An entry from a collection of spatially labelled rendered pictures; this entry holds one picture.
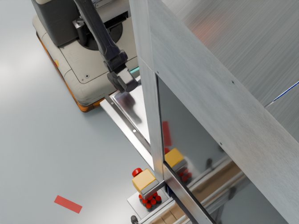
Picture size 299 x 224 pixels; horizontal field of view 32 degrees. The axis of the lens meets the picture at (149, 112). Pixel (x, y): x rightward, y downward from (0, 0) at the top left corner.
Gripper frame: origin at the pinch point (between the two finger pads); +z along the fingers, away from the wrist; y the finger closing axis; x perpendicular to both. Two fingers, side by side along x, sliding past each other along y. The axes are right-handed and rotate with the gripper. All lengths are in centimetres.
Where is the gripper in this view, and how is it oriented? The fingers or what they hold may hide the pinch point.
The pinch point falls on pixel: (122, 89)
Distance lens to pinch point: 211.7
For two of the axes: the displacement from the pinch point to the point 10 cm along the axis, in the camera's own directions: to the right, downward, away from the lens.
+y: 5.9, 7.2, -3.6
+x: 8.0, -5.6, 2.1
